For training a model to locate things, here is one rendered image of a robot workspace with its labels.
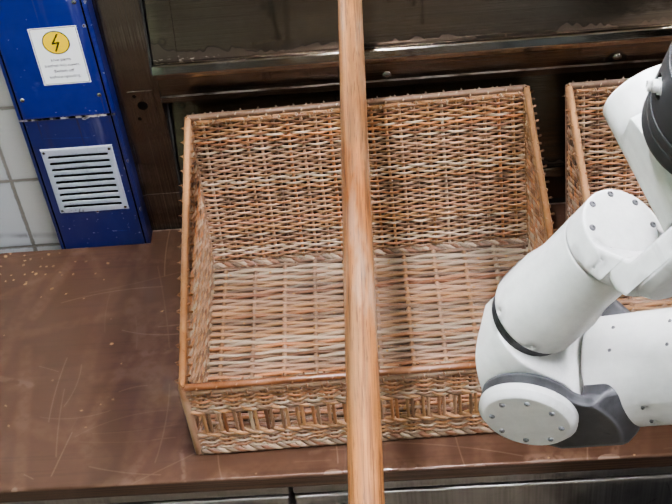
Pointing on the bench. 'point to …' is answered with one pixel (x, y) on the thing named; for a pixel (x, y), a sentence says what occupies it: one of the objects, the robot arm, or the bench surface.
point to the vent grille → (85, 178)
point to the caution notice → (59, 55)
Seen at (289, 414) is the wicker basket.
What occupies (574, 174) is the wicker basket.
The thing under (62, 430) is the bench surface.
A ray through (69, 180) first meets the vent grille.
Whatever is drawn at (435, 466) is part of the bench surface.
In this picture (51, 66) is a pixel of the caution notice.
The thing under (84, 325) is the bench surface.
